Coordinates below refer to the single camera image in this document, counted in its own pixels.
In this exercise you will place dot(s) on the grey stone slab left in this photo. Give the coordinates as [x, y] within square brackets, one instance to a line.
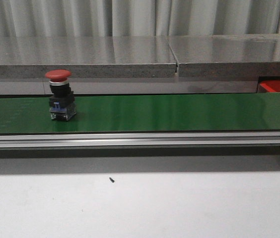
[87, 57]

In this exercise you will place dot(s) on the grey stone slab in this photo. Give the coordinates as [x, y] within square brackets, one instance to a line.
[251, 55]
[87, 57]

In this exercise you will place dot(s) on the red plastic bin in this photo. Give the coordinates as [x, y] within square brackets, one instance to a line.
[269, 86]

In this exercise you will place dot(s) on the green conveyor belt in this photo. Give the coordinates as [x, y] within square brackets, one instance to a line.
[145, 113]

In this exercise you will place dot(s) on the grey stone slab right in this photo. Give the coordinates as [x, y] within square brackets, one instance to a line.
[251, 55]

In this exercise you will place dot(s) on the grey pleated curtain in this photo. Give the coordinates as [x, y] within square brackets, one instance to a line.
[24, 18]

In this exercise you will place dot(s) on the aluminium conveyor side rail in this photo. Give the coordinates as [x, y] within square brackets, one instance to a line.
[140, 139]

